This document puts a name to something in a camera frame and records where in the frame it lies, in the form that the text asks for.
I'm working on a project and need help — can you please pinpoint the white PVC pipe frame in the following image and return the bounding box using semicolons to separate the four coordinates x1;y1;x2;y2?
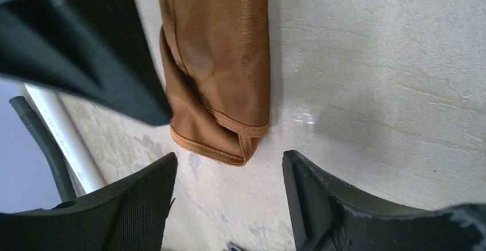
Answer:
25;84;107;193

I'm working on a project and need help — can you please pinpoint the black corrugated hose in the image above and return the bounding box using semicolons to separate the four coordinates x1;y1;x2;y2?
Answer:
9;96;78;203

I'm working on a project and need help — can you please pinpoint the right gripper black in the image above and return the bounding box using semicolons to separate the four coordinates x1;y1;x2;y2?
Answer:
1;0;173;126

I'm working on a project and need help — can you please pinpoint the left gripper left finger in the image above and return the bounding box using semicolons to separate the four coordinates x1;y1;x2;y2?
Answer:
1;153;178;250

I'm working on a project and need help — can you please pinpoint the orange cloth napkin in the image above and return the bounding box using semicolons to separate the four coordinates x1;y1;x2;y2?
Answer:
159;0;271;166

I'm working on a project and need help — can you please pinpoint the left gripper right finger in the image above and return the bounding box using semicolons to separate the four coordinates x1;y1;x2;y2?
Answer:
282;150;485;250

